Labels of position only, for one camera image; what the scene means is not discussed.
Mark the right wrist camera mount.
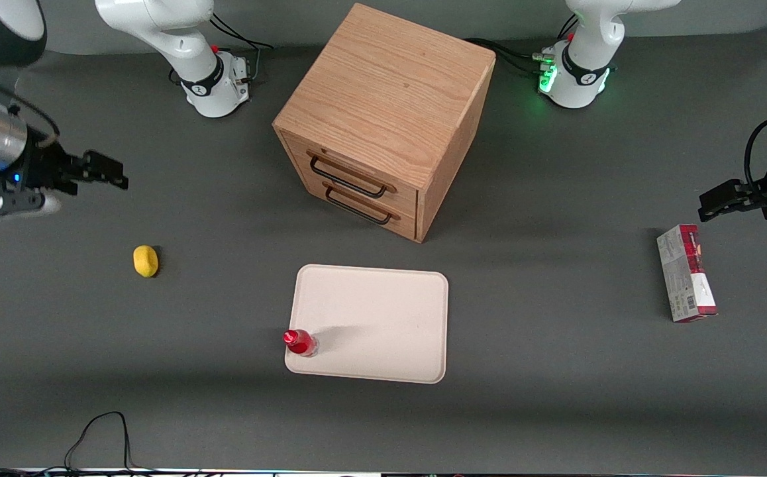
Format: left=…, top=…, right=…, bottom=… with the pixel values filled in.
left=0, top=188, right=64, bottom=225

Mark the cream rectangular tray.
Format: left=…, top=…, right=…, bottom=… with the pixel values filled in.
left=284, top=264, right=449, bottom=384

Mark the grey and red carton box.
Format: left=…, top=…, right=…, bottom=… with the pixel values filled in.
left=656, top=224, right=719, bottom=323

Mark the black left base cable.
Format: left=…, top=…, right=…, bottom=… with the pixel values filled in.
left=466, top=12, right=580, bottom=78

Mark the black base cable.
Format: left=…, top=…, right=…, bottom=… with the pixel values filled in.
left=170, top=12, right=276, bottom=85
left=466, top=12, right=580, bottom=78

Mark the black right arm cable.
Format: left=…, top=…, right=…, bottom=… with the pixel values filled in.
left=0, top=68, right=61, bottom=145

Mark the red coke bottle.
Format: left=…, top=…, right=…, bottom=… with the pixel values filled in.
left=282, top=329, right=321, bottom=358

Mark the black cable at table edge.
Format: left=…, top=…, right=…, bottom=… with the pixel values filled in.
left=0, top=411, right=202, bottom=477

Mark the wooden two-drawer cabinet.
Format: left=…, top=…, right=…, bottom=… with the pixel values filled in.
left=272, top=3, right=497, bottom=244

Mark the black right base cable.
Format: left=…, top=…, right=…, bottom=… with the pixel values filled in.
left=170, top=12, right=276, bottom=85

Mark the long black drawer handle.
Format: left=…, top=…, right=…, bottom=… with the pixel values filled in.
left=306, top=151, right=398, bottom=199

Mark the yellow lemon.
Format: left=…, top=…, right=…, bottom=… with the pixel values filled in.
left=133, top=245, right=159, bottom=278

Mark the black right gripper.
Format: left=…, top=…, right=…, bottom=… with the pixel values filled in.
left=11, top=139, right=130, bottom=197

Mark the short black drawer handle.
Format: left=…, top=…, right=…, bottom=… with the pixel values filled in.
left=323, top=182, right=401, bottom=226

